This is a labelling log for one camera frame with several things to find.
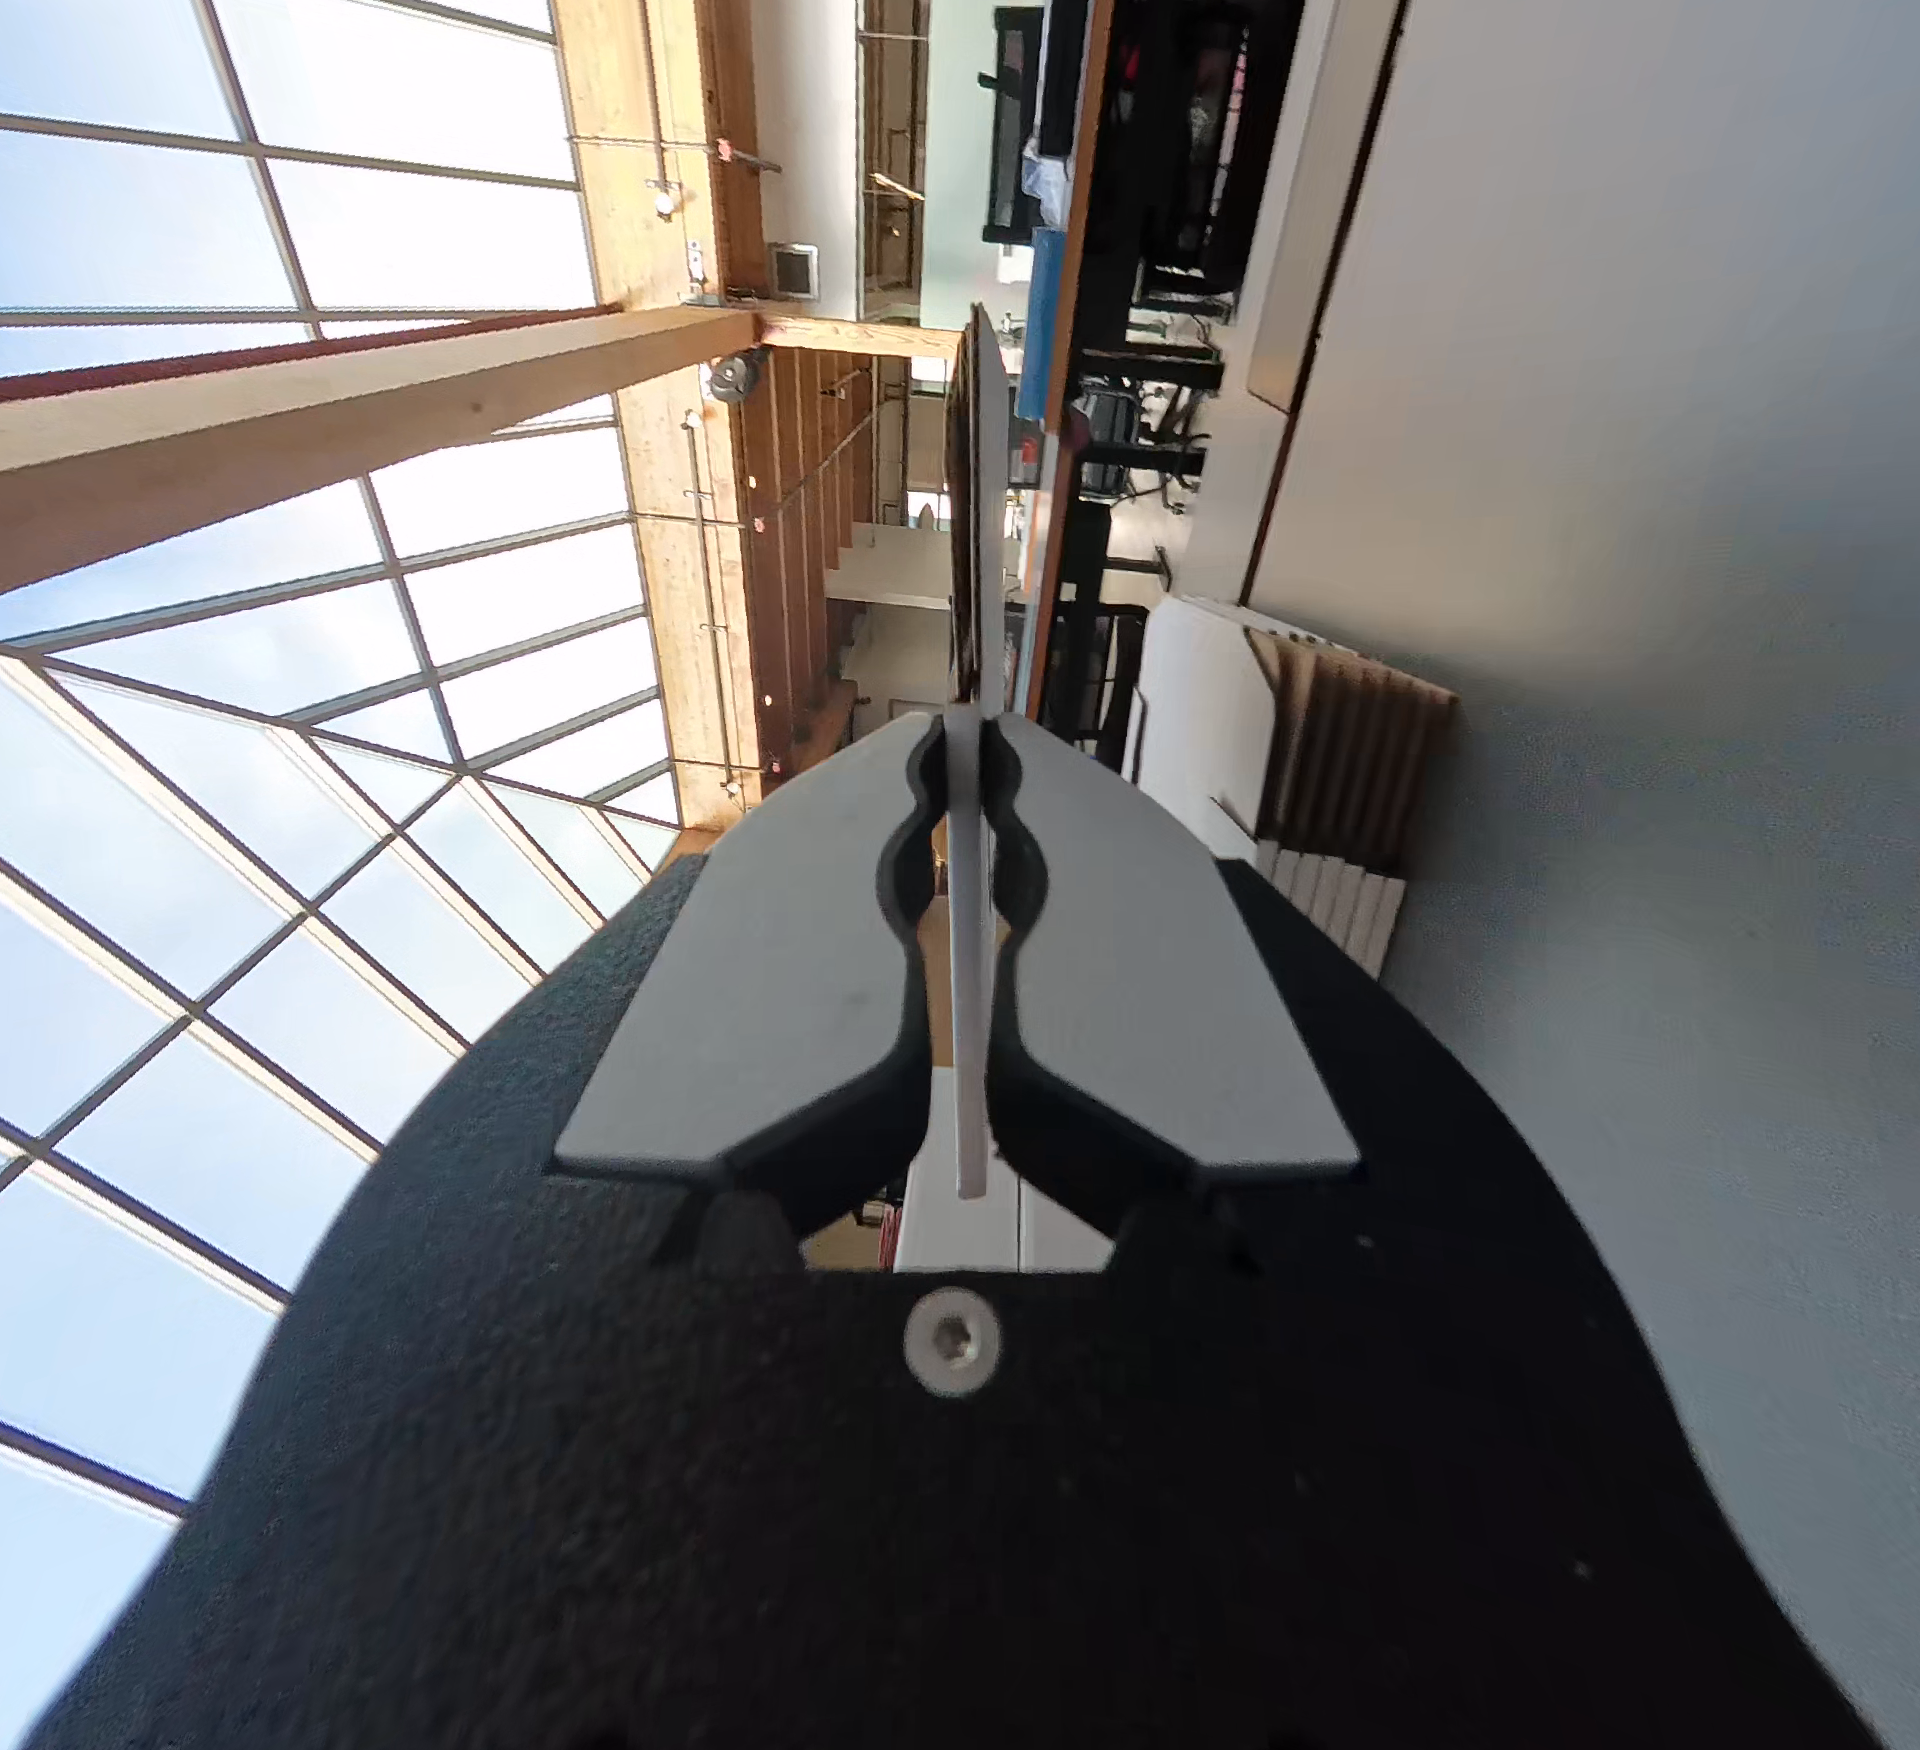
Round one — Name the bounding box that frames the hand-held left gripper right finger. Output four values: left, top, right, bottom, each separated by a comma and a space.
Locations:
985, 716, 1367, 1275

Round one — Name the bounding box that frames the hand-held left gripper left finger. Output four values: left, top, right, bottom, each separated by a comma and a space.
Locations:
553, 711, 950, 1268

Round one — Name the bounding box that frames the stack of white cartons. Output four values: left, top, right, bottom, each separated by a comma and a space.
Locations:
1131, 595, 1411, 982

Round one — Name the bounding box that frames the stack of brown cardboard sheets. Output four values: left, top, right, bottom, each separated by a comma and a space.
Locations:
1243, 624, 1459, 877

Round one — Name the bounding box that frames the blue sheet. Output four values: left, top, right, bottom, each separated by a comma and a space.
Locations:
1016, 228, 1076, 419

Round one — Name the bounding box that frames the wooden roof beam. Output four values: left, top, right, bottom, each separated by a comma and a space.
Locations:
0, 306, 961, 597

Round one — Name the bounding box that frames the long black framed table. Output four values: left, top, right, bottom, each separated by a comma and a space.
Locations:
959, 0, 1328, 768

